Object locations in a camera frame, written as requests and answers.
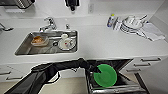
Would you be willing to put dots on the orange bowl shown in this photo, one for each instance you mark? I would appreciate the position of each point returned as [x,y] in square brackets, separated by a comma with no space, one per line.
[39,40]

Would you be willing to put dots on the green plastic bowl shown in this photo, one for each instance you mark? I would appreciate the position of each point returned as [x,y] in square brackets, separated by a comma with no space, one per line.
[106,76]

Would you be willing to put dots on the white drawer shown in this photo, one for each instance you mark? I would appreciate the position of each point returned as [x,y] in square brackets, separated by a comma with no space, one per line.
[150,60]
[5,70]
[150,70]
[13,78]

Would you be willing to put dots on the steel paper towel dispenser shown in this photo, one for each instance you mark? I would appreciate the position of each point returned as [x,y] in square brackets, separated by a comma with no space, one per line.
[16,2]

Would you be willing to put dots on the stack of white dishes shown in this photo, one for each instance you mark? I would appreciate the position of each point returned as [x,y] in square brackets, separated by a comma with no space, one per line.
[131,24]

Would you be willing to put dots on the white cup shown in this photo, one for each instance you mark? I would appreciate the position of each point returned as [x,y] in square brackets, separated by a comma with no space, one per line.
[67,42]

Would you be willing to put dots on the black soap dispenser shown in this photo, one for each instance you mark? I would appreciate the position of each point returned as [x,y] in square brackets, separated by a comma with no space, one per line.
[72,4]

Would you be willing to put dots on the small chrome sink knob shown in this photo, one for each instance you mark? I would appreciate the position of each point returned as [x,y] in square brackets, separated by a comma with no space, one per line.
[67,26]

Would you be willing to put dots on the white dish cloth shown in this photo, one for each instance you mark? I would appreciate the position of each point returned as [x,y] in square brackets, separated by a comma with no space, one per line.
[152,32]

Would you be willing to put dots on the steel sink basin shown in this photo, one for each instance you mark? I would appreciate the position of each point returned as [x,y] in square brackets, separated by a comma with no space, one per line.
[23,48]

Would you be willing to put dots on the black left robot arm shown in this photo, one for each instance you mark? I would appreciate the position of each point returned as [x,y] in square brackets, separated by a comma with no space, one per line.
[43,71]

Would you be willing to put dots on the blue dish soap bottle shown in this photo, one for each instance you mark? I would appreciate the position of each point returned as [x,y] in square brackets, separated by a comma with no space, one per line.
[110,20]

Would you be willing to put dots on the white lower cabinet door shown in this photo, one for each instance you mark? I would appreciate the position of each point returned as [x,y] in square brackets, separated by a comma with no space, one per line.
[75,73]

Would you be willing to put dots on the chrome faucet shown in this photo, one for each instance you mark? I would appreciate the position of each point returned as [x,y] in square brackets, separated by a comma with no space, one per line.
[49,24]

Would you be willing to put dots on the white wall outlet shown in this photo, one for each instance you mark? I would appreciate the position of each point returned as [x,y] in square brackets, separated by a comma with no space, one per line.
[91,8]

